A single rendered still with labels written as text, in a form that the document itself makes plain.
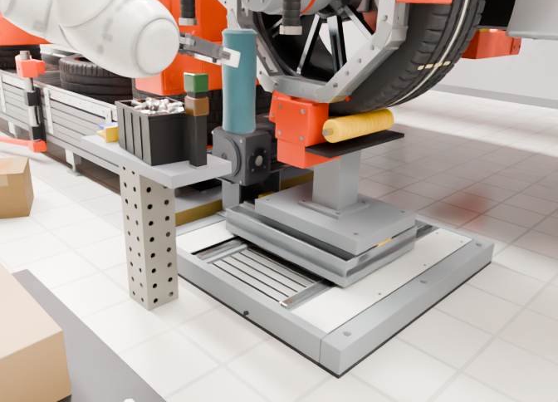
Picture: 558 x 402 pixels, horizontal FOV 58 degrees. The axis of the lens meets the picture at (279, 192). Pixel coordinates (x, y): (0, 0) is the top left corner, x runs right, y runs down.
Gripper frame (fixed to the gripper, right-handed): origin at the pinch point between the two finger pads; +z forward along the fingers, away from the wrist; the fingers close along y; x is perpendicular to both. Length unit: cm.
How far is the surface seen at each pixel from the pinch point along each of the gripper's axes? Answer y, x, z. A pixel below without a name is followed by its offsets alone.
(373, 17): 15, -29, 81
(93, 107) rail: 118, 21, 47
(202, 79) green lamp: 5.3, 5.1, 1.7
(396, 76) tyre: -20.9, -5.0, 37.0
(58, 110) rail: 154, 27, 52
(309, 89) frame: -0.8, 1.4, 31.8
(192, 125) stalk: 7.3, 15.2, 3.0
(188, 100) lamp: 7.6, 10.1, 1.1
